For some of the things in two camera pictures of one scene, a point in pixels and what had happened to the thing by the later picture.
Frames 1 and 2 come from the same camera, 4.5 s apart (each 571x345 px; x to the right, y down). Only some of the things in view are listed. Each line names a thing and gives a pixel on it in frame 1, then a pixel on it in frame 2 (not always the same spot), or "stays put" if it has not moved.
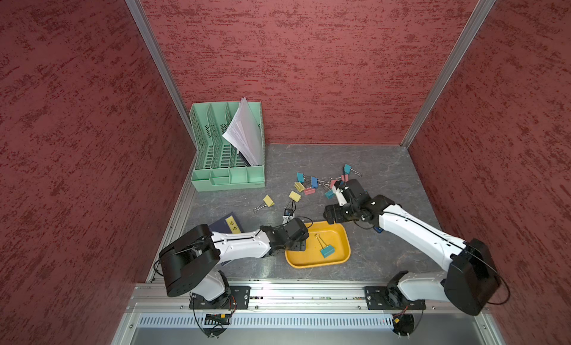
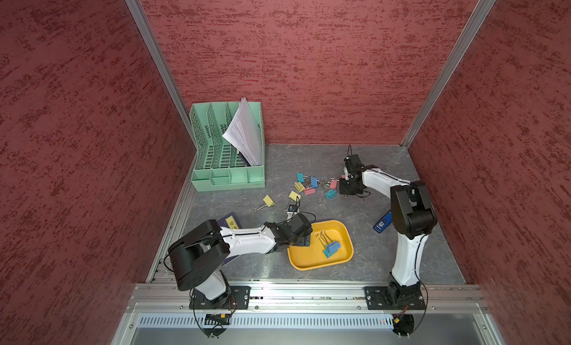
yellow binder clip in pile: (299, 186) stays put
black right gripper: (338, 218) -> (344, 190)
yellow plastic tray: (320, 234) stays put
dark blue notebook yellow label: (228, 224) stays put
